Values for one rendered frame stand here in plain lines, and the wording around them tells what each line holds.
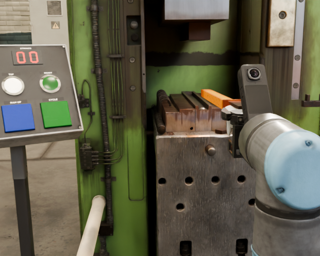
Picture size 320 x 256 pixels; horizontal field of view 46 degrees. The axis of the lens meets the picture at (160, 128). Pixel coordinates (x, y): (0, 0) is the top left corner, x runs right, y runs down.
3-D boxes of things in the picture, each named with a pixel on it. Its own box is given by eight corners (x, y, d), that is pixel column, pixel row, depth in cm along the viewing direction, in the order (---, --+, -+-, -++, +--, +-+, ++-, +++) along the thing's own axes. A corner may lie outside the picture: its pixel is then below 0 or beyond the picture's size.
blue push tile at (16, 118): (35, 128, 101) (31, 102, 103) (5, 131, 97) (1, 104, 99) (34, 131, 103) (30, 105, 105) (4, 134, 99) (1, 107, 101)
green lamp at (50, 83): (57, 91, 107) (56, 76, 106) (41, 92, 107) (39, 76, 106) (60, 90, 110) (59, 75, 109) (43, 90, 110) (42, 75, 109)
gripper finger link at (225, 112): (216, 115, 77) (228, 124, 69) (216, 107, 77) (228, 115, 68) (238, 114, 78) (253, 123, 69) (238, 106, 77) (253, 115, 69)
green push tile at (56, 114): (72, 124, 106) (67, 99, 107) (44, 127, 102) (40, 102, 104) (70, 126, 107) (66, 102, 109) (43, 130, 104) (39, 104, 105)
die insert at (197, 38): (210, 39, 129) (211, 21, 127) (188, 40, 128) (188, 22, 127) (197, 41, 158) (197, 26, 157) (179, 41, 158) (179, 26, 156)
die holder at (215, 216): (268, 260, 129) (275, 133, 120) (157, 265, 127) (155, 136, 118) (230, 197, 184) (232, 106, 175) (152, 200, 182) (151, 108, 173)
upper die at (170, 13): (228, 19, 118) (229, -13, 116) (164, 20, 117) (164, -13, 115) (205, 26, 159) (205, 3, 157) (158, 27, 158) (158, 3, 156)
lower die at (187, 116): (226, 130, 125) (226, 105, 123) (165, 131, 124) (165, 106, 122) (204, 110, 166) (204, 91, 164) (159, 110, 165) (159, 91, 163)
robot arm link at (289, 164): (268, 217, 46) (273, 138, 44) (242, 181, 58) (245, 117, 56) (343, 215, 47) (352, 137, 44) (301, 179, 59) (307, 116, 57)
